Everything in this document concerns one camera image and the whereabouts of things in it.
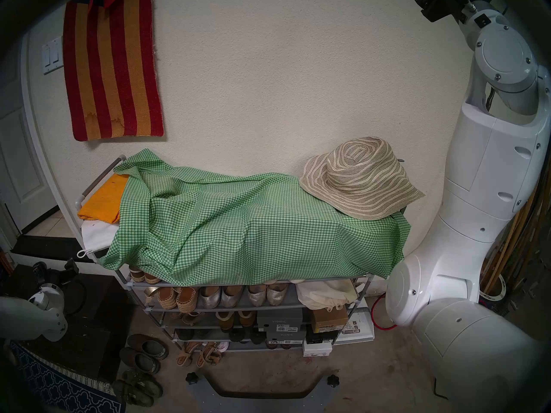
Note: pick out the gold pointed shoe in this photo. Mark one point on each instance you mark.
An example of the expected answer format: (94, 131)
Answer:
(150, 294)

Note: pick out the dark grey Vionic shoe box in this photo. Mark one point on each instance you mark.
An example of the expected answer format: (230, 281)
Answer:
(286, 337)

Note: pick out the mustard suede shoe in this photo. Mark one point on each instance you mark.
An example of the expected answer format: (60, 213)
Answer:
(247, 318)
(224, 321)

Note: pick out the red yellow striped wall rug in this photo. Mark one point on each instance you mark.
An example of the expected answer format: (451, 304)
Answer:
(112, 72)

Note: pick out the blue patterned rug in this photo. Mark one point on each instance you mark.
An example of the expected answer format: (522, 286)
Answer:
(56, 386)

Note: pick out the white shoe box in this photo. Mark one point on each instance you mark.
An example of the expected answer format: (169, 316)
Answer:
(317, 348)

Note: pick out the dark wooden chest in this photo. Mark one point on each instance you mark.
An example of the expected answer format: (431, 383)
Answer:
(94, 330)

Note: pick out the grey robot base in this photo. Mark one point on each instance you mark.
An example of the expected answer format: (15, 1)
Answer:
(262, 403)

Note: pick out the white double light switch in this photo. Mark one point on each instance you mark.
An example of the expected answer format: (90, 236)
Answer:
(52, 55)

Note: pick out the green gingham cloth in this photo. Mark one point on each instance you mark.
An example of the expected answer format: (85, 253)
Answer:
(258, 227)

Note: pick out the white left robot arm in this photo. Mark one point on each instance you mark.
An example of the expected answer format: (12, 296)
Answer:
(34, 317)

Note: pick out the brown clog shoe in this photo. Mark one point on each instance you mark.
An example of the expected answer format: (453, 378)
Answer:
(148, 346)
(140, 360)

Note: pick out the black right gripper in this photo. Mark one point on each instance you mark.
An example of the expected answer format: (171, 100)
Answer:
(439, 3)

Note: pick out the black shoe box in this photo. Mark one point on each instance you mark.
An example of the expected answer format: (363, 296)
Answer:
(320, 337)

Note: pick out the black door mat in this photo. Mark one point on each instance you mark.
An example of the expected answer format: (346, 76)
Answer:
(47, 248)

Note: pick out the silver flat shoe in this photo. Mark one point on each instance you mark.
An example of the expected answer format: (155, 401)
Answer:
(210, 297)
(232, 296)

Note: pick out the tan espadrille shoe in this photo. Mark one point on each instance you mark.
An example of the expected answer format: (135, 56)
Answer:
(167, 298)
(186, 298)

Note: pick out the grey metal shoe rack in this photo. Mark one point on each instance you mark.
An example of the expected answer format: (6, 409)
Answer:
(293, 298)

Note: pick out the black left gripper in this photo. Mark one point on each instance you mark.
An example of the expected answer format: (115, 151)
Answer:
(64, 275)

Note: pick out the black base knob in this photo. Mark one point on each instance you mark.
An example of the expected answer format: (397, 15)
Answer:
(333, 380)
(192, 378)

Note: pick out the jute wedge shoe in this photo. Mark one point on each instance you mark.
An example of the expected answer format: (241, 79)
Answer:
(137, 274)
(152, 278)

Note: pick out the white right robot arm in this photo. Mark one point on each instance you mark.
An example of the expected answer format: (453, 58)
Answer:
(486, 180)

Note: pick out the white tape roll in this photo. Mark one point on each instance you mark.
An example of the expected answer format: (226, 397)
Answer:
(501, 289)

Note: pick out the orange folded cloth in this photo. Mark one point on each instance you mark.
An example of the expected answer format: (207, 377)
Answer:
(103, 199)

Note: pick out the white flat carton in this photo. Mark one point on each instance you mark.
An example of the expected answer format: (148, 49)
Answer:
(361, 326)

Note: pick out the white panel door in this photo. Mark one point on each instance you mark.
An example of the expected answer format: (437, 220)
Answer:
(21, 180)

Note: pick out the brown cardboard shoe box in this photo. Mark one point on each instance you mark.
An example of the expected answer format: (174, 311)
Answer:
(329, 319)

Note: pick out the striped straw sun hat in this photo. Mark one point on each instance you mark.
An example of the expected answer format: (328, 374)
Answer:
(361, 180)

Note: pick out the cream cloth bag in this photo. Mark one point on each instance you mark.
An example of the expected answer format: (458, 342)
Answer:
(325, 294)

